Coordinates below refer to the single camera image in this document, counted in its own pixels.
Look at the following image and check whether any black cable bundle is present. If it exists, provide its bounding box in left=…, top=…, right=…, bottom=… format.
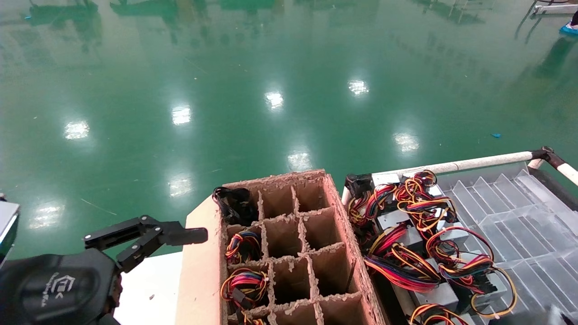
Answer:
left=212, top=186, right=253, bottom=226

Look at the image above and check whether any blue shoe cover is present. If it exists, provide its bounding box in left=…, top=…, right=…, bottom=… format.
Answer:
left=559, top=11, right=578, bottom=37

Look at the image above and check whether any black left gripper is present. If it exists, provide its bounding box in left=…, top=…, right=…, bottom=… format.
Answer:
left=0, top=215, right=209, bottom=325

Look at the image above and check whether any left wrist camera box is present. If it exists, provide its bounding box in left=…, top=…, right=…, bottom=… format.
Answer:
left=0, top=201, right=21, bottom=265

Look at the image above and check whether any cardboard divider box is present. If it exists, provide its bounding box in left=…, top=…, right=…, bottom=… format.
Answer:
left=175, top=169, right=389, bottom=325

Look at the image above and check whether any clear ribbed plastic tray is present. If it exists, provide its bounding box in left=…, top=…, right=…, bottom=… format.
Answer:
left=433, top=169, right=578, bottom=325

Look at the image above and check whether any white table frame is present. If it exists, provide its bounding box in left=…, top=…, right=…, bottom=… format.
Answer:
left=533, top=2, right=578, bottom=15

